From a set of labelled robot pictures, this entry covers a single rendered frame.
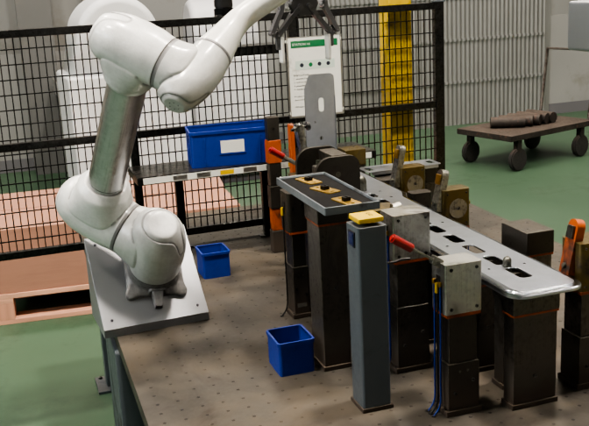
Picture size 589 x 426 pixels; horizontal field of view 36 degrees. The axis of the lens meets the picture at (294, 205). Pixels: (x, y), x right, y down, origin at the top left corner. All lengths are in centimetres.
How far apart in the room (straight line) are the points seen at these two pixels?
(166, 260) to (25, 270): 237
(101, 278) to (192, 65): 84
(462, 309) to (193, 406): 68
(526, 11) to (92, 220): 823
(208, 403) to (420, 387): 51
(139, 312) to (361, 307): 87
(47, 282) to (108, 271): 215
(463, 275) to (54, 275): 318
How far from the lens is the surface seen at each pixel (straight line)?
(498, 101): 1029
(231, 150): 326
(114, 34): 220
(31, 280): 489
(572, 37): 55
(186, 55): 217
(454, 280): 200
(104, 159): 245
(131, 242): 256
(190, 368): 242
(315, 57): 352
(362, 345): 207
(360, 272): 201
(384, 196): 283
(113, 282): 274
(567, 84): 1079
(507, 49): 1028
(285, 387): 227
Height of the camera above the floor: 169
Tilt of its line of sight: 14 degrees down
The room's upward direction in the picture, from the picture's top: 3 degrees counter-clockwise
